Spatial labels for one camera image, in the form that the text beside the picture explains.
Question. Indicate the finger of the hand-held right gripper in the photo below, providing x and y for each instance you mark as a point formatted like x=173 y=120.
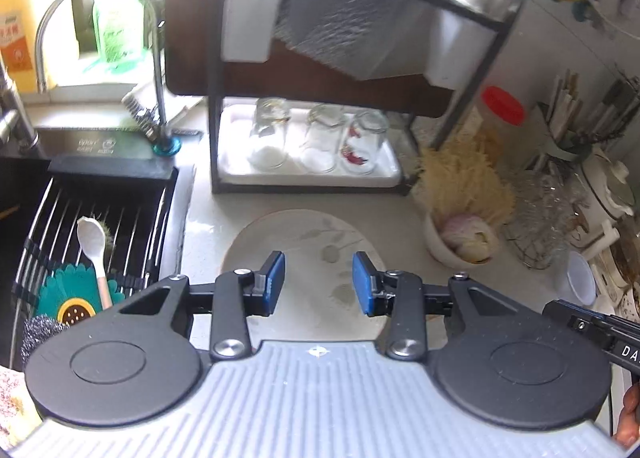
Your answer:
x=575 y=320

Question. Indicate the red-lid plastic jar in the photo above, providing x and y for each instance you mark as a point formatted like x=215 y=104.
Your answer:
x=500 y=110

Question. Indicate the empty glass jar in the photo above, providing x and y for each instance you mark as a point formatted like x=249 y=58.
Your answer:
x=322 y=142

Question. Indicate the steel wool scrubber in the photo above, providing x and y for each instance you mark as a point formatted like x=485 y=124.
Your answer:
x=42 y=335

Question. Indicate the brown wooden cutting board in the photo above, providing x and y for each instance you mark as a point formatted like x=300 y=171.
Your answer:
x=305 y=77

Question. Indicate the black sink drain rack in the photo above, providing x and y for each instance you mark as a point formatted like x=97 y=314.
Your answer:
x=135 y=218

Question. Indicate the glass jar with white powder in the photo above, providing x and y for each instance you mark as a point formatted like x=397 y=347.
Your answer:
x=270 y=137

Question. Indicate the white rack drip tray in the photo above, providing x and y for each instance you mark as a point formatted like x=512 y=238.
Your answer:
x=235 y=172

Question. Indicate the white electric cooking pot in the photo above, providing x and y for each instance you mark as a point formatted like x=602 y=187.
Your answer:
x=605 y=193

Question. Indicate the white bowl with garlic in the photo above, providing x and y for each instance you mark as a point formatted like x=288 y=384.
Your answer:
x=442 y=250

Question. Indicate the green flower dish cloth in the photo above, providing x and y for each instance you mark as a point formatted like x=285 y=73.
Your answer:
x=55 y=293

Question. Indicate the glass jar with red chilies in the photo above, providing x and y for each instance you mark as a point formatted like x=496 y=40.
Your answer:
x=364 y=145

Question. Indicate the blue wall hook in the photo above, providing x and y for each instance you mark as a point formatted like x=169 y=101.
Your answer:
x=582 y=12

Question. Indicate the grey textured cutting board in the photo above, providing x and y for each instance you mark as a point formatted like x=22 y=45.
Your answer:
x=350 y=12

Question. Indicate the person's right hand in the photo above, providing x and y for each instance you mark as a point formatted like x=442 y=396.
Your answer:
x=629 y=415

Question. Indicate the beige leaf-pattern plate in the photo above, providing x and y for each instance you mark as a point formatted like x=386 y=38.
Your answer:
x=305 y=243

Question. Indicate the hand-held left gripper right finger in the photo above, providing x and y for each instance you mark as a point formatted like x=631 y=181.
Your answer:
x=362 y=284

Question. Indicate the blue suction cup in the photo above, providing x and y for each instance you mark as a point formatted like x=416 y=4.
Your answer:
x=166 y=146

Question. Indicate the white holder with white cloth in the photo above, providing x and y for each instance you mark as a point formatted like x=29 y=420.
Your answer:
x=462 y=42

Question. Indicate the black metal dish rack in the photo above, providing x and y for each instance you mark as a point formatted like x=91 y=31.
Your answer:
x=215 y=87

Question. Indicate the yellow detergent bottle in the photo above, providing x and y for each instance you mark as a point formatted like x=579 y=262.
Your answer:
x=30 y=7

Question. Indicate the white square utensil holder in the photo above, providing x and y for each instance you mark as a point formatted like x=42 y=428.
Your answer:
x=250 y=12

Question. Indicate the floral cloth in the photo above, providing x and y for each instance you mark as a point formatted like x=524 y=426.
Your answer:
x=12 y=403

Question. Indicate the green dish soap bottle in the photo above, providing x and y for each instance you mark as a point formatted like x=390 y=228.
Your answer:
x=117 y=22

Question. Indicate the curved steel faucet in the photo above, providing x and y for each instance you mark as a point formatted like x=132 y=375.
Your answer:
x=155 y=62

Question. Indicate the white plastic cup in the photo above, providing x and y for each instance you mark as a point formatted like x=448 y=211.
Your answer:
x=580 y=280

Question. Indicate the chopstick holder with chopsticks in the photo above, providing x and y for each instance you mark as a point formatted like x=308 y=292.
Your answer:
x=575 y=122

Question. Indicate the dish brush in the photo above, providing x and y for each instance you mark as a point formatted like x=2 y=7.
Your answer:
x=142 y=110

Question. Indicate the white rice spoon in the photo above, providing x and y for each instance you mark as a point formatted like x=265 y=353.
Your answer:
x=92 y=243

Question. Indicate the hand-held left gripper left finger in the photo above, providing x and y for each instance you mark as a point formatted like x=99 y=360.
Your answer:
x=274 y=284

